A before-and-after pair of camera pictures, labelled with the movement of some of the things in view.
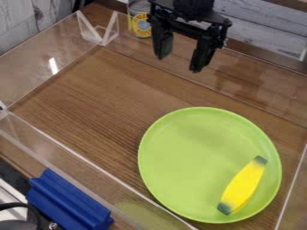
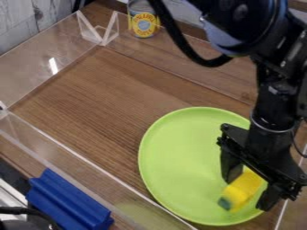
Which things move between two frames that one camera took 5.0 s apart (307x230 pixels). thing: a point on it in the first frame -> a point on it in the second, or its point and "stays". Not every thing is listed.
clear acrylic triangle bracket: [99, 34] stays
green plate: [194, 150] stays
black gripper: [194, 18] -> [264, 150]
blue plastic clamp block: [65, 205] stays
